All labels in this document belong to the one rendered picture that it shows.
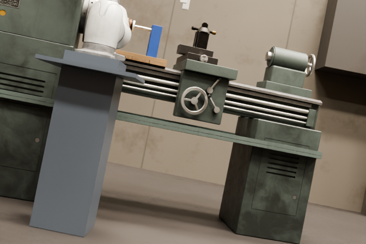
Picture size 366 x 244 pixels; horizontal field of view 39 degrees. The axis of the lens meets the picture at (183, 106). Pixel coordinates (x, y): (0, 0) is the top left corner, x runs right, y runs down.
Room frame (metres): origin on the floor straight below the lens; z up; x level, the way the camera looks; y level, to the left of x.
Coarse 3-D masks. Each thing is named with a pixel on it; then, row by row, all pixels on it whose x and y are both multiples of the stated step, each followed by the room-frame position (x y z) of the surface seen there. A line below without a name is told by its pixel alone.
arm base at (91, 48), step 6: (84, 42) 2.36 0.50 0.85; (84, 48) 2.35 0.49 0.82; (90, 48) 2.33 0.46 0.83; (96, 48) 2.33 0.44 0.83; (102, 48) 2.34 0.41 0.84; (108, 48) 2.35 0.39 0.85; (114, 48) 2.39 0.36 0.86; (96, 54) 2.32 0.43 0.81; (102, 54) 2.32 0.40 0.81; (108, 54) 2.33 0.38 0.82; (114, 54) 2.38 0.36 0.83; (120, 60) 2.39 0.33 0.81
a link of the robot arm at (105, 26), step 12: (108, 0) 2.37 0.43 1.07; (96, 12) 2.34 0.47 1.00; (108, 12) 2.34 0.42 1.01; (120, 12) 2.39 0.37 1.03; (96, 24) 2.33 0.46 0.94; (108, 24) 2.34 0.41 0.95; (120, 24) 2.39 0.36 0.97; (84, 36) 2.38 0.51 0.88; (96, 36) 2.33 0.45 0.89; (108, 36) 2.34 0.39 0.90; (120, 36) 2.44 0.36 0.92
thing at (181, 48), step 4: (180, 44) 3.00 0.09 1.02; (180, 48) 3.00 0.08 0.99; (184, 48) 3.00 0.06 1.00; (188, 48) 3.01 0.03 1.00; (192, 48) 3.01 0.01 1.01; (196, 48) 3.02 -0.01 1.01; (200, 48) 3.02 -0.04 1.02; (176, 52) 3.08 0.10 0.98; (180, 52) 3.00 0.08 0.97; (184, 52) 3.01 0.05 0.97; (192, 52) 3.01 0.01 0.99; (196, 52) 3.02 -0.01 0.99; (200, 52) 3.02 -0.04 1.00; (204, 52) 3.02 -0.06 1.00; (208, 52) 3.03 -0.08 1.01; (212, 52) 3.03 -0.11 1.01; (208, 56) 3.03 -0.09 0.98; (212, 56) 3.03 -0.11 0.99
